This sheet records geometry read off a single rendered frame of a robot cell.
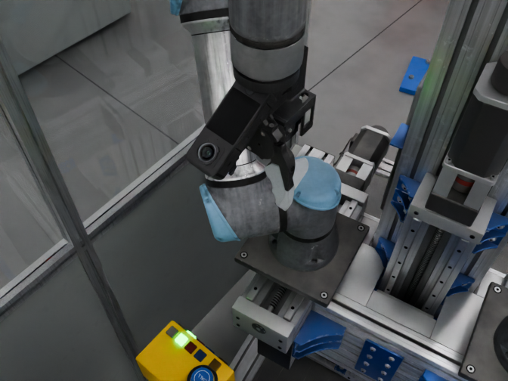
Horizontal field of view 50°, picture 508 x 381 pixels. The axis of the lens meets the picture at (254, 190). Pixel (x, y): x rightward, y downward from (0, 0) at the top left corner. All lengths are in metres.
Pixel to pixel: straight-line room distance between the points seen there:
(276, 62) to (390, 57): 2.87
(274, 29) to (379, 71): 2.78
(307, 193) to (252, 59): 0.49
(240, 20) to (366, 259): 0.88
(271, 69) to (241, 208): 0.48
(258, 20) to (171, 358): 0.70
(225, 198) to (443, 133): 0.40
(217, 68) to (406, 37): 2.70
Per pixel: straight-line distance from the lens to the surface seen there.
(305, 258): 1.13
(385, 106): 3.07
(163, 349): 1.06
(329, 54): 3.36
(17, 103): 1.01
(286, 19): 0.51
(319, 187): 1.00
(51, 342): 1.50
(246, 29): 0.52
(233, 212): 0.98
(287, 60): 0.54
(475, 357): 1.16
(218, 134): 0.59
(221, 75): 0.95
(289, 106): 0.62
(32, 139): 1.06
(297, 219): 1.02
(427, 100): 0.98
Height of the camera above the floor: 2.05
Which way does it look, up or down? 52 degrees down
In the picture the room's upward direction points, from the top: straight up
